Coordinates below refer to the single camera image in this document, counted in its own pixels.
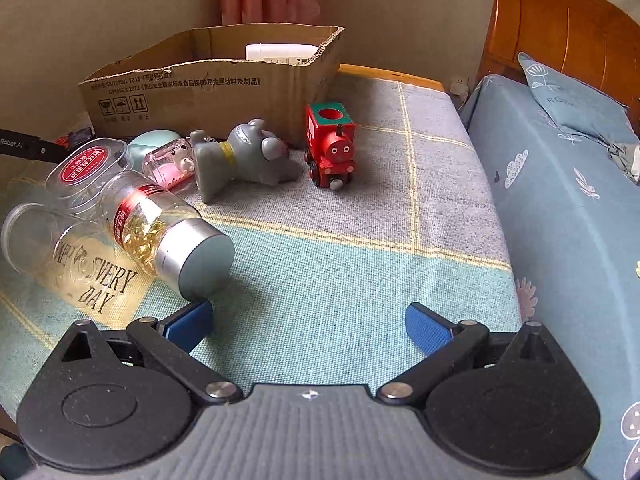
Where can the red toy truck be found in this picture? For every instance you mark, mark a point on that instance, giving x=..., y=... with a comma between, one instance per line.
x=332, y=150

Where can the clear jar with red label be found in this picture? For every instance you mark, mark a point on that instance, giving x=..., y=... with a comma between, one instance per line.
x=85, y=170

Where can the white plastic bottle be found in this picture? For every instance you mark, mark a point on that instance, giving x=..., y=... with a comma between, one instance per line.
x=280, y=52

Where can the blue patterned bed sheet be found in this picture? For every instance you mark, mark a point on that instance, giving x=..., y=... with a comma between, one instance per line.
x=565, y=235

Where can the blue fan print pillow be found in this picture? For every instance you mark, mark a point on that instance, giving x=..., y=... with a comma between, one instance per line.
x=570, y=100

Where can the light blue earbud case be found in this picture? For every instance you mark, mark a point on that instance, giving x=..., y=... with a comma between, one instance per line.
x=150, y=142

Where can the checked grey and teal blanket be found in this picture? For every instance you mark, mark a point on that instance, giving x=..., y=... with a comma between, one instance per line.
x=350, y=270

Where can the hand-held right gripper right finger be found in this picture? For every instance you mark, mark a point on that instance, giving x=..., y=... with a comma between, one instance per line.
x=425, y=327

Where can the brown cardboard box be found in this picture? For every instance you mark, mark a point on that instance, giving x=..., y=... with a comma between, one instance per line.
x=200, y=95

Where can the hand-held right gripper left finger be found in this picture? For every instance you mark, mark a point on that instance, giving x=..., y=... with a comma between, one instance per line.
x=187, y=325

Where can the grey animal figure toy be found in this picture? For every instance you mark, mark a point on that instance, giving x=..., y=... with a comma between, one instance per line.
x=245, y=160

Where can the white wall socket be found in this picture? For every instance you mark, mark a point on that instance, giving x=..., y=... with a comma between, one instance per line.
x=459, y=87

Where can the wooden headboard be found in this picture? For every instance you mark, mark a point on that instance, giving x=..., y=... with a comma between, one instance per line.
x=565, y=25

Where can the clear capsule bottle silver cap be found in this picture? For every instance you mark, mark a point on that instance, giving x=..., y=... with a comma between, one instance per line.
x=170, y=235

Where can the grey crumpled clothing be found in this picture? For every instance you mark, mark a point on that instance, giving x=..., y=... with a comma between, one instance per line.
x=627, y=160

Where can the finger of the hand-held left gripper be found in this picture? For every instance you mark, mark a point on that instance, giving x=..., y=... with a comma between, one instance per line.
x=35, y=149

